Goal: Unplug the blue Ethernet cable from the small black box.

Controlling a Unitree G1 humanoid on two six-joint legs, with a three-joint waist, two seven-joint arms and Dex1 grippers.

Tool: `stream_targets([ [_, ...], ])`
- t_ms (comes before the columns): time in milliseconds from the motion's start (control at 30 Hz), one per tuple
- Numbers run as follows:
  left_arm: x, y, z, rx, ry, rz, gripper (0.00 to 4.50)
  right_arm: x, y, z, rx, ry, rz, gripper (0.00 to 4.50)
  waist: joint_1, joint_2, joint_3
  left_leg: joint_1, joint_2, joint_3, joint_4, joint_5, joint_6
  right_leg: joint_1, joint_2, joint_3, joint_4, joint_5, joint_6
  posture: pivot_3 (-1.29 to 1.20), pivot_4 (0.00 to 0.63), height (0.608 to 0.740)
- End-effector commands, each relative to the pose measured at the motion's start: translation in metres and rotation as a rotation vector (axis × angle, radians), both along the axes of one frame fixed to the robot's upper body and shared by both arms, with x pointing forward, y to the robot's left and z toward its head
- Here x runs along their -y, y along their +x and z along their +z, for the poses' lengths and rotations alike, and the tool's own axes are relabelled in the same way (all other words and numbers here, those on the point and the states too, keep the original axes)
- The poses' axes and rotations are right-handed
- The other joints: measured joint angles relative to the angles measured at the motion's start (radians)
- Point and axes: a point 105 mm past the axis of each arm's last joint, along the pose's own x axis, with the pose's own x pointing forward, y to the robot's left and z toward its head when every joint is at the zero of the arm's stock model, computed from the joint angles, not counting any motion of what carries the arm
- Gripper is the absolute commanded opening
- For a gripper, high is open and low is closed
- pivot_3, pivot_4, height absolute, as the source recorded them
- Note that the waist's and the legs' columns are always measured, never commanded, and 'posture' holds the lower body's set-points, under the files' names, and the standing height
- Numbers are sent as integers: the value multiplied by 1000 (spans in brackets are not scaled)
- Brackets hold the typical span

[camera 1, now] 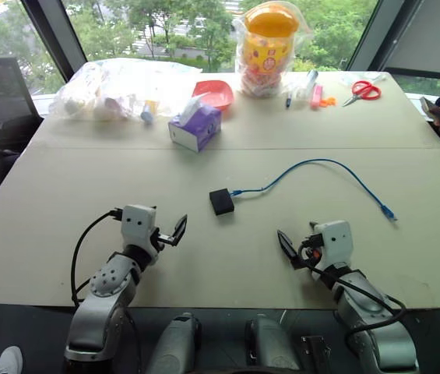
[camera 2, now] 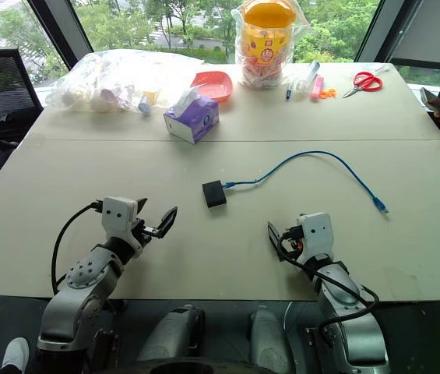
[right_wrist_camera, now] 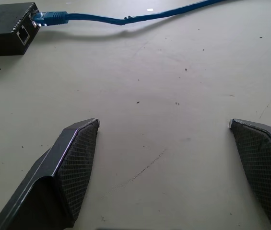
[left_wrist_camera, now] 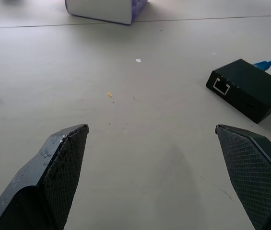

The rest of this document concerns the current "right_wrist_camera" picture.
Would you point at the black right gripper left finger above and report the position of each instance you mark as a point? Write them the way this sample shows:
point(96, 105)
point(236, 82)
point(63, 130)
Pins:
point(63, 172)

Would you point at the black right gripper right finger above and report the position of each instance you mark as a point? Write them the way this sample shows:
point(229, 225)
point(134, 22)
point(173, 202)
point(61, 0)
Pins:
point(264, 163)

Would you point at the black network switch box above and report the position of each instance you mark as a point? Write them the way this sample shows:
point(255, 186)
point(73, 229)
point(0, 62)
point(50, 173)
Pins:
point(3, 26)

